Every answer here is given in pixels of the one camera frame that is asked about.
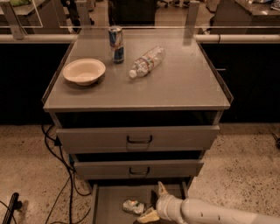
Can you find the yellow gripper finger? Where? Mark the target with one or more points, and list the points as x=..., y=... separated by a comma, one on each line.
x=149, y=215
x=161, y=189

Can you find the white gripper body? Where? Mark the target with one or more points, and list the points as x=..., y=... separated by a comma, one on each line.
x=162, y=205

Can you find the crushed 7up can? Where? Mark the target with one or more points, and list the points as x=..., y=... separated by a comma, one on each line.
x=133, y=206

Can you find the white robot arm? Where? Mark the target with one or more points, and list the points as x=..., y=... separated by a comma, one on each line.
x=197, y=211

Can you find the bottom grey drawer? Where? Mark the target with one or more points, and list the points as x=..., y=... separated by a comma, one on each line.
x=108, y=197

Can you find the grey drawer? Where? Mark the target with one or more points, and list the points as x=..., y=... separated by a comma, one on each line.
x=149, y=169
x=137, y=139
x=108, y=197

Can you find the middle grey drawer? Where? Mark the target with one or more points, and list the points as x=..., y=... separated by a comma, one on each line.
x=149, y=169

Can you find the grey drawer cabinet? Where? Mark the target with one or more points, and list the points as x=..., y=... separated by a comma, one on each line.
x=183, y=90

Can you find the top grey drawer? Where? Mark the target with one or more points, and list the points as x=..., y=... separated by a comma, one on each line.
x=137, y=139

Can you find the blue silver energy drink can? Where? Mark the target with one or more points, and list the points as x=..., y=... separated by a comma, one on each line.
x=115, y=34

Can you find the clear plastic water bottle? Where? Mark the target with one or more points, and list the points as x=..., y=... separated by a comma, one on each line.
x=147, y=62

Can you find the black stand foot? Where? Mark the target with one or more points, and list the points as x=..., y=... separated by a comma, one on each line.
x=14, y=205

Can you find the white bowl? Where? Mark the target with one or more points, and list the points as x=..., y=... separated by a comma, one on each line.
x=84, y=72

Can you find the right metal post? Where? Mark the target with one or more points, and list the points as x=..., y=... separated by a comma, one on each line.
x=192, y=13

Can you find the metal post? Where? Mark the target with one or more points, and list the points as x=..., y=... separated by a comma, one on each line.
x=16, y=29
x=192, y=13
x=82, y=9

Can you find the far left metal post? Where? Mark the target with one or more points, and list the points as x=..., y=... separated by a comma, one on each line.
x=16, y=29

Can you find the white horizontal rail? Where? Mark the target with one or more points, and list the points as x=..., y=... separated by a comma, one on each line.
x=205, y=39

